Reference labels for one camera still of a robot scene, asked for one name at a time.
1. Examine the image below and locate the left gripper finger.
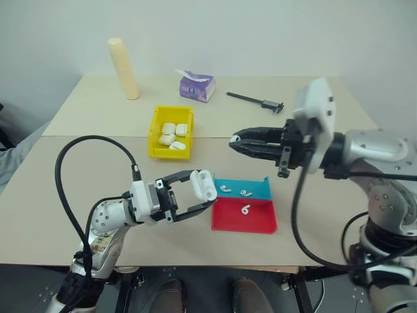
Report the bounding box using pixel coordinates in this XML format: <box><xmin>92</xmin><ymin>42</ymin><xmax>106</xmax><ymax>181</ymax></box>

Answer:
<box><xmin>162</xmin><ymin>169</ymin><xmax>197</xmax><ymax>190</ymax></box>
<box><xmin>169</xmin><ymin>199</ymin><xmax>218</xmax><ymax>225</ymax></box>

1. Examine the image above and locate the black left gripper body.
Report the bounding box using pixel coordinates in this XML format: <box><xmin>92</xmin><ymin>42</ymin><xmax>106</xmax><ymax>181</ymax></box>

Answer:
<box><xmin>149</xmin><ymin>178</ymin><xmax>179</xmax><ymax>225</ymax></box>

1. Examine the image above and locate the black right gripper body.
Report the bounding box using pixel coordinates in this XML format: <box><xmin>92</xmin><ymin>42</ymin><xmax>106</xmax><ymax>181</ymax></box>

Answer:
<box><xmin>275</xmin><ymin>118</ymin><xmax>314</xmax><ymax>178</ymax></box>

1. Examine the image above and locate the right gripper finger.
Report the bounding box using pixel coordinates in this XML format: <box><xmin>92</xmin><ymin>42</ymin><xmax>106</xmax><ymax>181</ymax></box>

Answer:
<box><xmin>229</xmin><ymin>140</ymin><xmax>283</xmax><ymax>161</ymax></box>
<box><xmin>232</xmin><ymin>126</ymin><xmax>285</xmax><ymax>143</ymax></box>

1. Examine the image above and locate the yellow plastic bin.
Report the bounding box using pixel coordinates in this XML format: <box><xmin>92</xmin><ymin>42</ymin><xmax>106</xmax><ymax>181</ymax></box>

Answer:
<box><xmin>147</xmin><ymin>104</ymin><xmax>195</xmax><ymax>162</ymax></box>

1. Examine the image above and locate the black caliper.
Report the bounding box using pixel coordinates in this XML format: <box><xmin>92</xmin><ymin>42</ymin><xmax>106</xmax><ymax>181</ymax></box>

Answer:
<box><xmin>226</xmin><ymin>91</ymin><xmax>285</xmax><ymax>115</ymax></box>

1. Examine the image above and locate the red plastic tray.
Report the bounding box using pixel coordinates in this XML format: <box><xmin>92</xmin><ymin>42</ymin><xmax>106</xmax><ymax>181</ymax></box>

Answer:
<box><xmin>210</xmin><ymin>196</ymin><xmax>278</xmax><ymax>235</ymax></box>

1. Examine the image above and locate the blue plastic tray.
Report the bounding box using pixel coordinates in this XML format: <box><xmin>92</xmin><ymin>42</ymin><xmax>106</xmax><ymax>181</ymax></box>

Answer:
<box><xmin>212</xmin><ymin>175</ymin><xmax>273</xmax><ymax>201</ymax></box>

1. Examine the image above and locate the purple tissue pack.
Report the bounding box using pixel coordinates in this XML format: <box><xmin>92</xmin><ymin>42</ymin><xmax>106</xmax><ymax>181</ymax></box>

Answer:
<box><xmin>174</xmin><ymin>68</ymin><xmax>217</xmax><ymax>104</ymax></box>

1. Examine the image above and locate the dark brown rounded shape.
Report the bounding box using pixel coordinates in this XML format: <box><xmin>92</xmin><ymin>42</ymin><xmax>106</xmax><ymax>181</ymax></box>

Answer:
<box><xmin>232</xmin><ymin>276</ymin><xmax>275</xmax><ymax>313</ymax></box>
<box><xmin>149</xmin><ymin>278</ymin><xmax>184</xmax><ymax>313</ymax></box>

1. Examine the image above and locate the black table leg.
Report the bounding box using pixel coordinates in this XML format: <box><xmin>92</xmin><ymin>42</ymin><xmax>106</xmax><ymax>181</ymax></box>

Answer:
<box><xmin>115</xmin><ymin>265</ymin><xmax>140</xmax><ymax>313</ymax></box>
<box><xmin>285</xmin><ymin>266</ymin><xmax>316</xmax><ymax>313</ymax></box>

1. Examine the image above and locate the beige cylinder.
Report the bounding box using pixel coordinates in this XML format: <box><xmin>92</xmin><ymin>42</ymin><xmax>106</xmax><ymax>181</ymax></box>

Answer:
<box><xmin>107</xmin><ymin>37</ymin><xmax>141</xmax><ymax>100</ymax></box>

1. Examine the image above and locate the person in grey clothes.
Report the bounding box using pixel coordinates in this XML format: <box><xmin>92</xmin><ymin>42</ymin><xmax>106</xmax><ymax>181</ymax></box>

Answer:
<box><xmin>0</xmin><ymin>122</ymin><xmax>51</xmax><ymax>197</ymax></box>

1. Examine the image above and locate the black rounded object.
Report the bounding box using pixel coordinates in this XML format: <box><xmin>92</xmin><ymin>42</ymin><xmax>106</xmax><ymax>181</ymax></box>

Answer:
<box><xmin>0</xmin><ymin>102</ymin><xmax>16</xmax><ymax>153</ymax></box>

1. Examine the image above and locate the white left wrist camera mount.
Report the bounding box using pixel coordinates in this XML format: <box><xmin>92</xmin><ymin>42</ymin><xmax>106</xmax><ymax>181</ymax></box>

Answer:
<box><xmin>129</xmin><ymin>180</ymin><xmax>158</xmax><ymax>226</ymax></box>

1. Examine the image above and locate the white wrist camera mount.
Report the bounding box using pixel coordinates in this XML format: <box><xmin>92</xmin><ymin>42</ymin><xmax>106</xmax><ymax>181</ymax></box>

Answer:
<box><xmin>292</xmin><ymin>77</ymin><xmax>337</xmax><ymax>174</ymax></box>
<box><xmin>129</xmin><ymin>180</ymin><xmax>158</xmax><ymax>226</ymax></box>

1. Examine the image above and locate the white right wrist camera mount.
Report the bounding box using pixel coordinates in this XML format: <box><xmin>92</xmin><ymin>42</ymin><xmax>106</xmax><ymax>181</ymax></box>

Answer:
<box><xmin>292</xmin><ymin>77</ymin><xmax>337</xmax><ymax>174</ymax></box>

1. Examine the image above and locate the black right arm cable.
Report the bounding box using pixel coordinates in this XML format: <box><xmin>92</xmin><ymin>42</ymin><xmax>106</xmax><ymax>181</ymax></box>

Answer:
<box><xmin>290</xmin><ymin>152</ymin><xmax>417</xmax><ymax>272</ymax></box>

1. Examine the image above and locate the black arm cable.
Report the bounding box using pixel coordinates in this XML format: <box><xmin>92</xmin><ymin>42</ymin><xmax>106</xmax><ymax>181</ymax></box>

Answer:
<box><xmin>54</xmin><ymin>134</ymin><xmax>142</xmax><ymax>313</ymax></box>
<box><xmin>290</xmin><ymin>152</ymin><xmax>417</xmax><ymax>272</ymax></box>

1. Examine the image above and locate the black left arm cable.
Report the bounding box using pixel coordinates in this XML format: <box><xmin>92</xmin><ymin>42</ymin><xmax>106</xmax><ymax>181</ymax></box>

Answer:
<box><xmin>54</xmin><ymin>134</ymin><xmax>142</xmax><ymax>313</ymax></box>

